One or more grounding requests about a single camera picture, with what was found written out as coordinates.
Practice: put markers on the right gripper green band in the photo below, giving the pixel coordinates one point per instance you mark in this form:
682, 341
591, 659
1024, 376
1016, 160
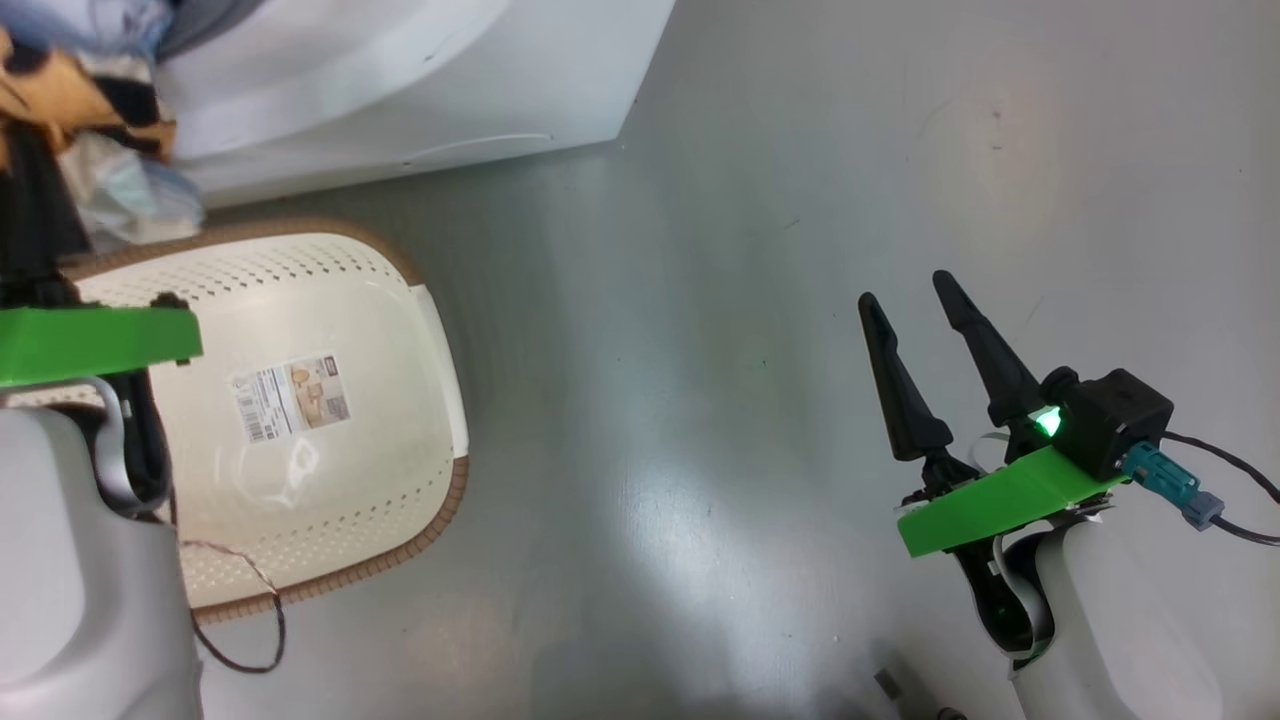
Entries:
1000, 505

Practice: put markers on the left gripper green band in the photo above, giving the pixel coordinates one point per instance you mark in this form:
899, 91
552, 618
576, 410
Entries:
90, 345

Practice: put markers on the white garment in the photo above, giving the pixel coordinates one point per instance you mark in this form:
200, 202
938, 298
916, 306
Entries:
140, 195

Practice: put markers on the light blue cartoon print garment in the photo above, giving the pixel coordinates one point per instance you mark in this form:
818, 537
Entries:
60, 95

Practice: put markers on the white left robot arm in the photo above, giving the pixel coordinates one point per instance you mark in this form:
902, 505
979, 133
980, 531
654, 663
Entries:
70, 560

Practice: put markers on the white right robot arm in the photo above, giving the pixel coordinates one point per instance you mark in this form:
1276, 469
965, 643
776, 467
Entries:
1120, 620

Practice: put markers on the basket product label sticker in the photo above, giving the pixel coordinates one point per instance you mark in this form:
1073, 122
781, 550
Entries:
290, 400

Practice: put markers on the cream perforated laundry basket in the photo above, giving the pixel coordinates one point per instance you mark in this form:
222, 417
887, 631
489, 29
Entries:
330, 500

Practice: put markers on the white washing machine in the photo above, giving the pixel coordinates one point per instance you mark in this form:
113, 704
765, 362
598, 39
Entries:
450, 80

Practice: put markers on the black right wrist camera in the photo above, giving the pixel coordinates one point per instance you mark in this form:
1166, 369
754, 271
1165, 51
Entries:
1115, 420

